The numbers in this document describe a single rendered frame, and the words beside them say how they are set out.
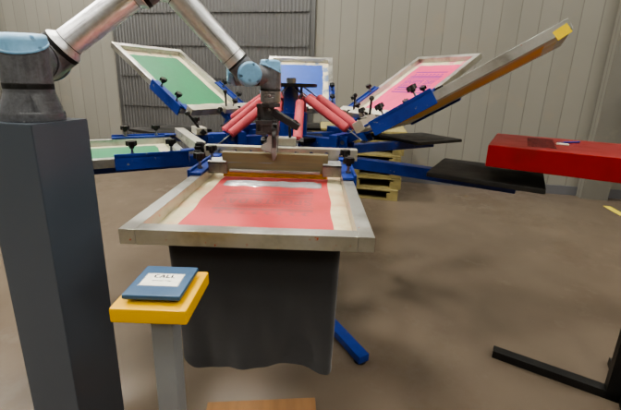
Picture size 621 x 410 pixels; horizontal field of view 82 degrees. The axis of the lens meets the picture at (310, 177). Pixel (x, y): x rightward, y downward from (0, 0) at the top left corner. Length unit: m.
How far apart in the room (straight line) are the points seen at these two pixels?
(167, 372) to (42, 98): 0.79
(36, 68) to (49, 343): 0.81
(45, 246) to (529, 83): 5.14
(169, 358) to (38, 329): 0.70
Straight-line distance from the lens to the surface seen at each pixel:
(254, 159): 1.38
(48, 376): 1.52
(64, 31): 1.35
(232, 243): 0.85
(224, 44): 1.18
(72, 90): 7.20
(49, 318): 1.37
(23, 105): 1.21
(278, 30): 5.34
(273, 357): 1.15
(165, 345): 0.78
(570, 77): 5.58
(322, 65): 3.45
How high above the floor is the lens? 1.32
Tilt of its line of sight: 15 degrees down
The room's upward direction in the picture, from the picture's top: 2 degrees clockwise
